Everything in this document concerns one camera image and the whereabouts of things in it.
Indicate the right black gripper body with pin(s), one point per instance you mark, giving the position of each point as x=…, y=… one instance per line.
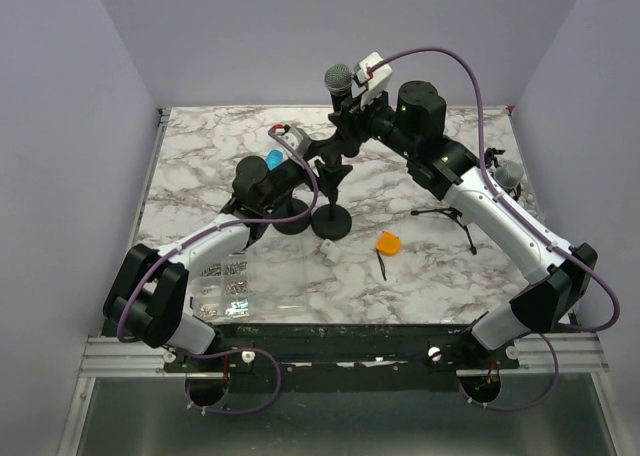
x=378, y=118

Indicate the blue microphone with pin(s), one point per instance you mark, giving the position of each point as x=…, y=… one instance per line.
x=274, y=158

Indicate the black clip mic stand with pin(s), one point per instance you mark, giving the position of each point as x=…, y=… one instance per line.
x=331, y=221

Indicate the black shock mount stand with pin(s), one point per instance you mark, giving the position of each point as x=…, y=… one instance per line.
x=290, y=207

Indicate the black handheld microphone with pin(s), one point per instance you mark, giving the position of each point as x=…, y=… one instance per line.
x=338, y=81

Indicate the black tripod shock mount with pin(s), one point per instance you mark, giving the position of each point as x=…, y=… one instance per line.
x=492, y=161

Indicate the silver microphone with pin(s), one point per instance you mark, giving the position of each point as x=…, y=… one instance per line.
x=509, y=175

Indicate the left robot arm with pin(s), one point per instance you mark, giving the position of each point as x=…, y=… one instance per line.
x=147, y=299

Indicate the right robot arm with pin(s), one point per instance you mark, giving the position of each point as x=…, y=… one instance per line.
x=556, y=271

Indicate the white plastic fitting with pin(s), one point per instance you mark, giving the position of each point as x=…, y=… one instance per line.
x=331, y=252

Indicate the orange tape measure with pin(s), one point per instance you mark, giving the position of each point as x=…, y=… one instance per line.
x=387, y=245

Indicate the clear screw organizer box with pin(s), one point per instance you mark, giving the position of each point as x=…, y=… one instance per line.
x=265, y=283

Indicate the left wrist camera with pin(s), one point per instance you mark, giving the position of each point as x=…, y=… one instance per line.
x=296, y=138

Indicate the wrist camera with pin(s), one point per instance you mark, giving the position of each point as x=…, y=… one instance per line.
x=375, y=82
x=296, y=138

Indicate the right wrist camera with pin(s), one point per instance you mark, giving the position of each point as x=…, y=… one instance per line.
x=375, y=82

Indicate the black front mounting rail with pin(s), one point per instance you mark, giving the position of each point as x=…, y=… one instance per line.
x=256, y=358

